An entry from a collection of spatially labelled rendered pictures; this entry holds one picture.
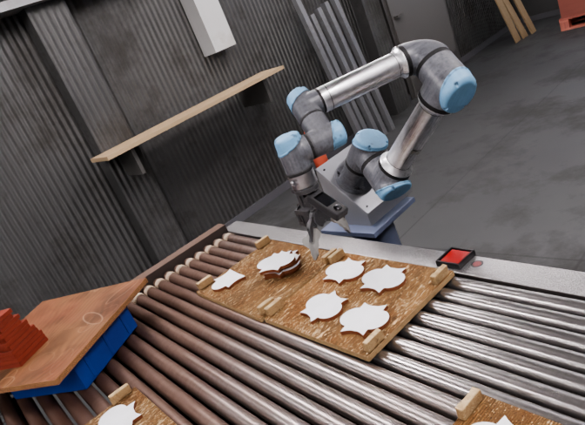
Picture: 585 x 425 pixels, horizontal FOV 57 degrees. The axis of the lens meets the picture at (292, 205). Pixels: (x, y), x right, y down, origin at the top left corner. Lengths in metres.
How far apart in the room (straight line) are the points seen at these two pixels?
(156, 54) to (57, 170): 1.31
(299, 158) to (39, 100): 3.28
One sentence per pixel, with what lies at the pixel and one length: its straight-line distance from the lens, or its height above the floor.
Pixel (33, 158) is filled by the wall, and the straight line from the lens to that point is 4.46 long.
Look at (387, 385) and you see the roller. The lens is 1.22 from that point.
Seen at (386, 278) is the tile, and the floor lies 0.95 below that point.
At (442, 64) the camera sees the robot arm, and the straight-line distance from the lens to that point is 1.60.
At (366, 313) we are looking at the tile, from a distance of 1.39.
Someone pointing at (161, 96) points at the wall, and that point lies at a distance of 4.91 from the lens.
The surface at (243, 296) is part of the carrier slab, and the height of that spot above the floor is 0.94.
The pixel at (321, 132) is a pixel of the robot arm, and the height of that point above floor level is 1.35.
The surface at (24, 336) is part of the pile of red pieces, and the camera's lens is 1.88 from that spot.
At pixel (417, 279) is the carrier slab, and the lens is 1.47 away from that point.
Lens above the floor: 1.69
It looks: 19 degrees down
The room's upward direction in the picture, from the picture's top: 23 degrees counter-clockwise
